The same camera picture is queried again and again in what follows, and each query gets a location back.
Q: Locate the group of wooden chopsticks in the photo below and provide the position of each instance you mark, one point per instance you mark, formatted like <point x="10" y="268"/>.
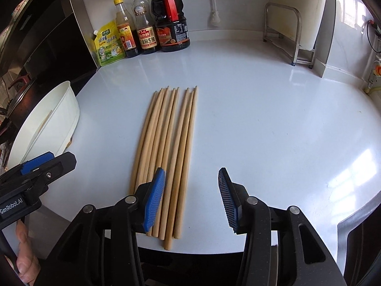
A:
<point x="166" y="131"/>

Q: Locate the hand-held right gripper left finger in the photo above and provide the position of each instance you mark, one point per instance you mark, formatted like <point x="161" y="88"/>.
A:
<point x="154" y="196"/>

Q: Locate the yellow seasoning pouch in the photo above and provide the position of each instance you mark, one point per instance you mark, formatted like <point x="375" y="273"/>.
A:
<point x="108" y="44"/>

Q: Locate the person's left hand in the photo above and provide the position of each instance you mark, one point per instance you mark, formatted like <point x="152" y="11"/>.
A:
<point x="28" y="262"/>

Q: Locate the black range hood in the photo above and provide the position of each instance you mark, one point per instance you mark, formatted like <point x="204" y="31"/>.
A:
<point x="53" y="35"/>

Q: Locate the wooden chopstick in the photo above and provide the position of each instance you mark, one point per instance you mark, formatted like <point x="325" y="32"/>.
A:
<point x="41" y="125"/>

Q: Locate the large soy sauce jug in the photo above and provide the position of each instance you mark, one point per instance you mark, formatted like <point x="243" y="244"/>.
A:
<point x="172" y="32"/>

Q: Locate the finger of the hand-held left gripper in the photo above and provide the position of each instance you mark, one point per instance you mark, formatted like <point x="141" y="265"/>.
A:
<point x="37" y="161"/>
<point x="61" y="163"/>

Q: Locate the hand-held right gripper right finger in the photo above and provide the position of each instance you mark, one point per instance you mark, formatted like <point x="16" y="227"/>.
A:
<point x="227" y="196"/>

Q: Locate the vinegar bottle orange label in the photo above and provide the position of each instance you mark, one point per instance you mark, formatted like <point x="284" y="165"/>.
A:
<point x="126" y="35"/>

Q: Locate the clear soy sauce bottle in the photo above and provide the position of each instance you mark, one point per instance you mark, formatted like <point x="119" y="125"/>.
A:
<point x="145" y="32"/>

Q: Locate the white cutting board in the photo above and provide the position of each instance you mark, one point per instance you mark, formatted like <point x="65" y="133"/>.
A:
<point x="309" y="6"/>

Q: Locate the brown cooking pot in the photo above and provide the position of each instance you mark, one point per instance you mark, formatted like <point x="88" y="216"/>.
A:
<point x="18" y="117"/>

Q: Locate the wall socket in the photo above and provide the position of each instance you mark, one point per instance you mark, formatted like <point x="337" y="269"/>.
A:
<point x="377" y="71"/>

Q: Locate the white round basin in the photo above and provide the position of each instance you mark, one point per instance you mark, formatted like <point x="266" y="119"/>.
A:
<point x="59" y="116"/>

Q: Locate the steel board rack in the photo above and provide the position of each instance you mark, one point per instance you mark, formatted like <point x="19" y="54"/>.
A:
<point x="282" y="4"/>

